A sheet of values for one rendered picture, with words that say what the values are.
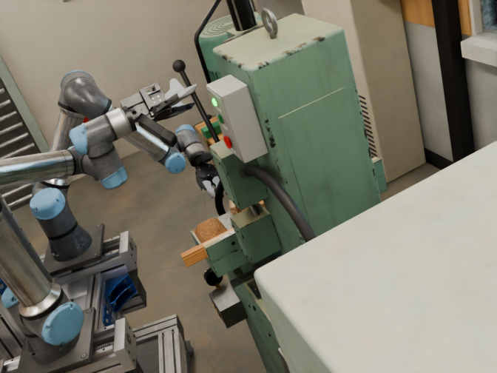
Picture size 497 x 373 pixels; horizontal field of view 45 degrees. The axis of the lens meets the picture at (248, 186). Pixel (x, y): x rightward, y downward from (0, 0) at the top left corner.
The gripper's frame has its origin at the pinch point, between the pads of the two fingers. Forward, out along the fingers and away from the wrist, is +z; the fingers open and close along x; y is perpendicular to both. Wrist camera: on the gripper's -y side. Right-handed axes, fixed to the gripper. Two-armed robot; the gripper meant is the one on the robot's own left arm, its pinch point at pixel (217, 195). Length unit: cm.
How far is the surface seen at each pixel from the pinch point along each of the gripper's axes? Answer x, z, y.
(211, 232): 12.3, 26.8, -24.7
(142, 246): 26, -70, 138
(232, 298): 10.5, 36.8, 5.3
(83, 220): 55, -124, 171
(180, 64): 8, 0, -69
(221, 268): 14.1, 38.3, -23.7
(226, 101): 10, 37, -92
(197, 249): 18.7, 32.0, -27.9
